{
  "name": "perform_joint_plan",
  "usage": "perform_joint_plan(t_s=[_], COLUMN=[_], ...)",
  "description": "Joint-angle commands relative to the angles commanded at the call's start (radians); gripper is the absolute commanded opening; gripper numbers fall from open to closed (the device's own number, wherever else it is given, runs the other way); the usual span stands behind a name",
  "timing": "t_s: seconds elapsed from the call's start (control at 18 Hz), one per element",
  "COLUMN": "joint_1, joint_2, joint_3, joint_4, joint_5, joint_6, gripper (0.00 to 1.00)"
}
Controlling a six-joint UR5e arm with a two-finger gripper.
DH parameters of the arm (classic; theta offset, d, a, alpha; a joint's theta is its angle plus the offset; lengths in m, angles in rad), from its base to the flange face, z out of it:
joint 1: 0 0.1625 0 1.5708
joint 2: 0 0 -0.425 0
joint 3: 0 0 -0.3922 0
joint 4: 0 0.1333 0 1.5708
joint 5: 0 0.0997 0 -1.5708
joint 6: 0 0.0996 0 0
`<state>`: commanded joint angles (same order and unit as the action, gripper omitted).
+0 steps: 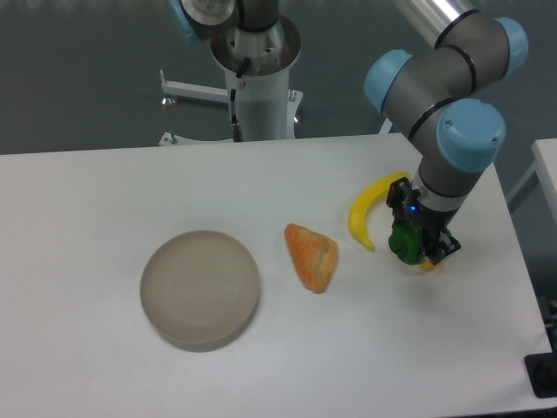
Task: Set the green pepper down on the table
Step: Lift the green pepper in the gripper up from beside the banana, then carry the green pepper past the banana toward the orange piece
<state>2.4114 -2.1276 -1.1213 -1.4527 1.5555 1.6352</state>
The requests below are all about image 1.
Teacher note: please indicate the yellow bell pepper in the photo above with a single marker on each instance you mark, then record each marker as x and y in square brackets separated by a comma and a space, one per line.
[427, 265]

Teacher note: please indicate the black clamp at table edge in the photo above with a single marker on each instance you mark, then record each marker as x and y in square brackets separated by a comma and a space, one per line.
[541, 370]

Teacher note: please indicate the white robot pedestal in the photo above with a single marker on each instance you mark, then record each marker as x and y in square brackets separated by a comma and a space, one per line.
[261, 103]

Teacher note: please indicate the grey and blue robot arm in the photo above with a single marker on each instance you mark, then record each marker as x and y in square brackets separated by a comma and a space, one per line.
[430, 100]

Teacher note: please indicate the yellow banana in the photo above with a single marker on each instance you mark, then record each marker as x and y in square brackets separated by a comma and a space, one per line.
[367, 198]

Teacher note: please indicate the green pepper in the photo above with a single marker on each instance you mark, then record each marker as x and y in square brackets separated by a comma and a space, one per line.
[406, 243]

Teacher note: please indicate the white side table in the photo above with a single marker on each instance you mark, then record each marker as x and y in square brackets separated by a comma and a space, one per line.
[541, 172]

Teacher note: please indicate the orange carrot piece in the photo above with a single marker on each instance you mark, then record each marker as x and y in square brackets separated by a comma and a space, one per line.
[314, 256]

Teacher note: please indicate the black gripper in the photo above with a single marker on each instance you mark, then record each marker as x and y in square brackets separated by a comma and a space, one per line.
[437, 240]

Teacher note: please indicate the beige round bowl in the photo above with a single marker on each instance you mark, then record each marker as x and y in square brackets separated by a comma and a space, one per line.
[200, 290]

